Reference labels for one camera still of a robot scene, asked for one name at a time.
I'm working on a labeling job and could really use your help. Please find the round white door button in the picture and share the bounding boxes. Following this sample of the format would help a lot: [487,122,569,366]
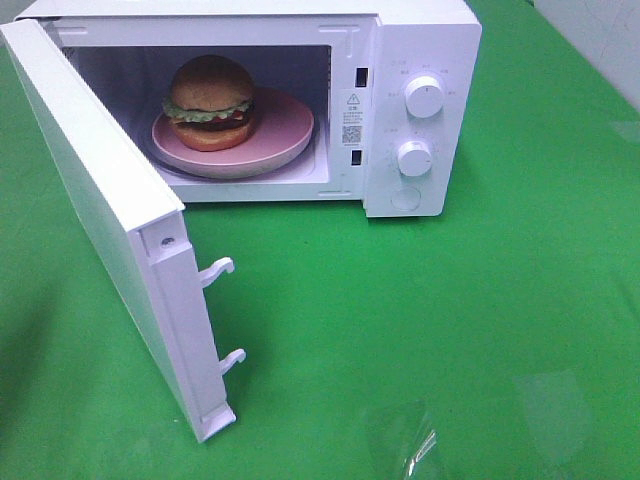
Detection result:
[391,187,421,211]

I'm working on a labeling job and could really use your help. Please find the pink round plate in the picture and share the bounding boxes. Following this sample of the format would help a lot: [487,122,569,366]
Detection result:
[151,87,314,180]

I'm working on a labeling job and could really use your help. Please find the burger with lettuce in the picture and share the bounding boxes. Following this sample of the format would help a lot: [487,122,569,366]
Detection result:
[162,55,255,152]

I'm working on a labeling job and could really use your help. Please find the white microwave door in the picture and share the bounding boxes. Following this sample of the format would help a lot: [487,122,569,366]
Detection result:
[1,19,246,441]

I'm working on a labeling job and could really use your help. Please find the lower white microwave knob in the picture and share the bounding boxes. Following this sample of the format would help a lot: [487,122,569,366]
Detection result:
[397,141,433,177]

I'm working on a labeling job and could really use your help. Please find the white microwave knob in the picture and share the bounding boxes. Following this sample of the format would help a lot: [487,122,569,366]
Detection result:
[404,74,444,118]
[397,141,433,177]

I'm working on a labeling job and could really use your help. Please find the white microwave oven body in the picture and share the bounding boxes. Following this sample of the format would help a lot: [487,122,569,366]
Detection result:
[10,1,482,217]

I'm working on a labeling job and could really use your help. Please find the upper white microwave knob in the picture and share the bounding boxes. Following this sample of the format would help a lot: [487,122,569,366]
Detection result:
[404,74,444,118]

